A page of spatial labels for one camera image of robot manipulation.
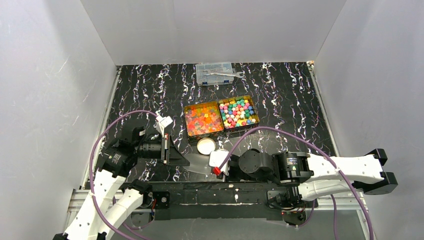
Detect translucent plastic scoop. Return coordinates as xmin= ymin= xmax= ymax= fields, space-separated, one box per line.
xmin=184 ymin=153 xmax=211 ymax=175

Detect cream round jar lid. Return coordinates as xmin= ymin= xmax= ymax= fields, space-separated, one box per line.
xmin=196 ymin=137 xmax=216 ymax=155

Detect tin of orange gummy candies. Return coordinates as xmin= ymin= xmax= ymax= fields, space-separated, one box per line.
xmin=183 ymin=101 xmax=224 ymax=141

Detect tin of multicolour star candies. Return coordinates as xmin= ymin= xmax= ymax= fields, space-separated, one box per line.
xmin=217 ymin=95 xmax=260 ymax=134

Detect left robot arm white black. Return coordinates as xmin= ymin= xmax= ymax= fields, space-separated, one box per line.
xmin=54 ymin=127 xmax=190 ymax=240

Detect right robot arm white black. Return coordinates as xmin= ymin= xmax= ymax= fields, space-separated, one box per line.
xmin=213 ymin=148 xmax=398 ymax=204

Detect silver wrench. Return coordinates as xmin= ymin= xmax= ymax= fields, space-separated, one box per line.
xmin=202 ymin=69 xmax=244 ymax=78

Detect clear plastic parts box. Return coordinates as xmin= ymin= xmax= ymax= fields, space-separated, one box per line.
xmin=195 ymin=61 xmax=234 ymax=87

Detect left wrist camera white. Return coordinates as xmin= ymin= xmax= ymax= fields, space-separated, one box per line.
xmin=155 ymin=114 xmax=174 ymax=137

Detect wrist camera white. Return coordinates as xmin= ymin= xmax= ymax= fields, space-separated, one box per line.
xmin=155 ymin=114 xmax=174 ymax=137
xmin=208 ymin=149 xmax=229 ymax=176

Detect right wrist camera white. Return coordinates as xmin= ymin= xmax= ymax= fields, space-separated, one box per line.
xmin=208 ymin=149 xmax=229 ymax=176

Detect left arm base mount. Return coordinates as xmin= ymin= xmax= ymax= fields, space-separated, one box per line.
xmin=121 ymin=191 xmax=171 ymax=210

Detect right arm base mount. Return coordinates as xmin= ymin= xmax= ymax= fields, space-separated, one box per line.
xmin=265 ymin=187 xmax=319 ymax=228

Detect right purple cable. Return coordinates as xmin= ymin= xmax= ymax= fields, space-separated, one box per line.
xmin=216 ymin=126 xmax=375 ymax=240

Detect purple cable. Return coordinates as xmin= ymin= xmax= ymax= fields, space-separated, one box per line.
xmin=216 ymin=126 xmax=375 ymax=240
xmin=88 ymin=110 xmax=160 ymax=240

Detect aluminium frame rail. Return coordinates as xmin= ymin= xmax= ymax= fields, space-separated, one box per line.
xmin=67 ymin=190 xmax=361 ymax=213

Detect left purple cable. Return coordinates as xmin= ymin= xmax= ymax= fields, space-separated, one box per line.
xmin=88 ymin=110 xmax=160 ymax=240

